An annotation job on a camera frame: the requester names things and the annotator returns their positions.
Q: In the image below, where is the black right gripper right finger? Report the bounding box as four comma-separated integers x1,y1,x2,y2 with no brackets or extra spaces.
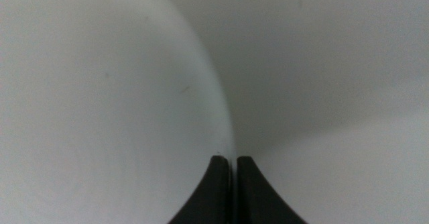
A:
236,155,309,224

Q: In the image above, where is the white shallow bowl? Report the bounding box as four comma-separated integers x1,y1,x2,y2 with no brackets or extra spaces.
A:
0,0,237,224

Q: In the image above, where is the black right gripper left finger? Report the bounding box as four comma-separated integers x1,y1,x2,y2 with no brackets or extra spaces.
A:
167,155,233,224

